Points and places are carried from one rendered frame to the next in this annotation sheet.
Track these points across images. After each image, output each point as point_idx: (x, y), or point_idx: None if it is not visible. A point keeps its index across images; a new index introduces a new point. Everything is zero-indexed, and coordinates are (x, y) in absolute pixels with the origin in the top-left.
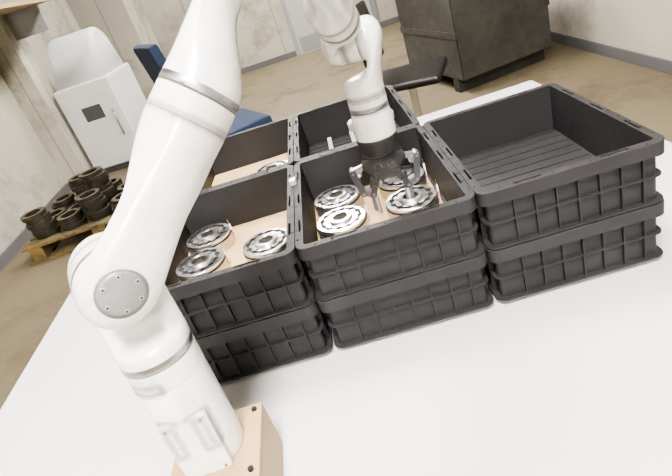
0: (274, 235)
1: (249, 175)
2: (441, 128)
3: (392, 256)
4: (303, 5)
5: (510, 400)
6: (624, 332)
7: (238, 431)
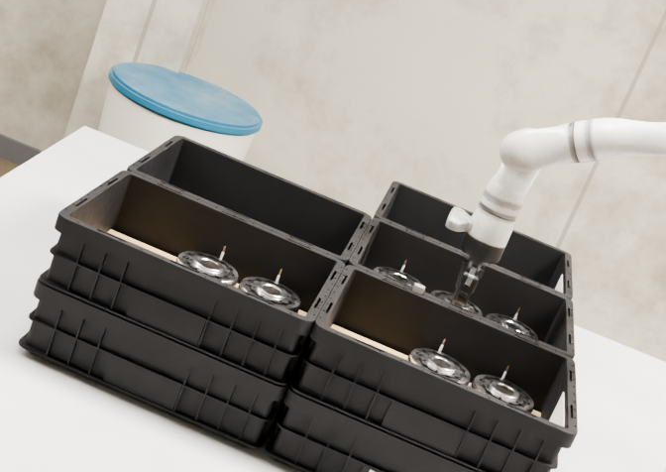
0: (441, 356)
1: (331, 280)
2: None
3: None
4: (622, 140)
5: (618, 457)
6: (584, 400)
7: None
